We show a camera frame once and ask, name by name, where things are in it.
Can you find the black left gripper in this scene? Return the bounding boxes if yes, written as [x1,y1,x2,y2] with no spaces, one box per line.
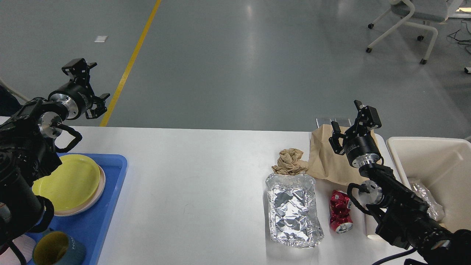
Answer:
[48,58,110,120]

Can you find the aluminium foil tray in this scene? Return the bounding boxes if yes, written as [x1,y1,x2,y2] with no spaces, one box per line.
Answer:
[265,173,324,248]

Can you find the beige plastic bin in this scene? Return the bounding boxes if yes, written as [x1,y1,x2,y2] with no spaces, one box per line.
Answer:
[386,137,471,232]

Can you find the grey office chair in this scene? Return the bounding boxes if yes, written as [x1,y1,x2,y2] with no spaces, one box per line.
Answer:
[365,0,462,65]

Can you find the yellow plastic plate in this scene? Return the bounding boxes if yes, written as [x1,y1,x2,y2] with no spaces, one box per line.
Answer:
[32,154,101,213]

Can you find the brown paper bag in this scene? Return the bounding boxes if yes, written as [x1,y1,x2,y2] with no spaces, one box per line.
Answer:
[307,124,377,186]

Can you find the crumpled clear plastic wrap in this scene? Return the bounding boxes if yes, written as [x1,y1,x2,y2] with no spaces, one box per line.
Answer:
[408,178,445,222]

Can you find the pink plate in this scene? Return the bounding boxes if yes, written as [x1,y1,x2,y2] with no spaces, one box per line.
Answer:
[54,166,106,217]

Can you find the dark teal mug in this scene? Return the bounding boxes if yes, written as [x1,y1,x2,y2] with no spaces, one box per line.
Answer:
[32,229,87,265]

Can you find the blue plastic tray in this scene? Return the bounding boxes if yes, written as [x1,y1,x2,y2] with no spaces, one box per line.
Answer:
[49,153,128,265]

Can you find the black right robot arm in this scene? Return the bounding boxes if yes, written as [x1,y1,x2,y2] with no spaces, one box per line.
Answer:
[329,100,470,265]

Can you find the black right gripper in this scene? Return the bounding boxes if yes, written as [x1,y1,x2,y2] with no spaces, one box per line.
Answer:
[329,100,382,168]

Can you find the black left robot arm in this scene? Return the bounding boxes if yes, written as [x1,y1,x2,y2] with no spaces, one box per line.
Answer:
[0,58,110,265]

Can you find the crushed red soda can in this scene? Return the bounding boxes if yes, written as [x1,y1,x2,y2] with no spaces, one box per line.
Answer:
[329,190,353,234]

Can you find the white paper cup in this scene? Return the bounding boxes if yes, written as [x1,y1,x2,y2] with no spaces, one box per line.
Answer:
[364,215,386,243]

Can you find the person leg dark trousers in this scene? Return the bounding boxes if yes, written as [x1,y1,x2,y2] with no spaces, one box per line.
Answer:
[0,85,22,116]

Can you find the crumpled brown paper ball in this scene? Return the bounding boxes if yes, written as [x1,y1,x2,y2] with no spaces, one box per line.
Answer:
[271,148,308,176]

